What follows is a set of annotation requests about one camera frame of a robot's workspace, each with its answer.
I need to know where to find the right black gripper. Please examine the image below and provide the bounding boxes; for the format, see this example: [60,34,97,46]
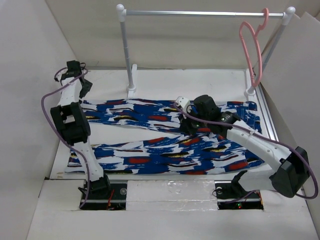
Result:
[178,107,210,135]

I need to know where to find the blue patterned trousers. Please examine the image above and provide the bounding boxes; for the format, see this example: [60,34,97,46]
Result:
[81,98,264,175]

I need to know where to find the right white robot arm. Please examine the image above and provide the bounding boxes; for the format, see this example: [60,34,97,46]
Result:
[173,95,314,198]

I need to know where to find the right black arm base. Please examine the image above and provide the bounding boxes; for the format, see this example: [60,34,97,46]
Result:
[212,170,264,210]

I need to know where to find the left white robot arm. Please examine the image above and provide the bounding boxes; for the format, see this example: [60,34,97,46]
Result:
[50,60,112,199]

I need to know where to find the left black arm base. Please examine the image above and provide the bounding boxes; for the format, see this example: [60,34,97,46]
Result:
[79,180,128,211]

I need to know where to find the white clothes rack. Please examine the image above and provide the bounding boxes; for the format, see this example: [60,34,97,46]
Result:
[116,3,296,101]

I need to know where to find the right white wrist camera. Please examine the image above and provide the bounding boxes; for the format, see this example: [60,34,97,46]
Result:
[175,96,192,114]

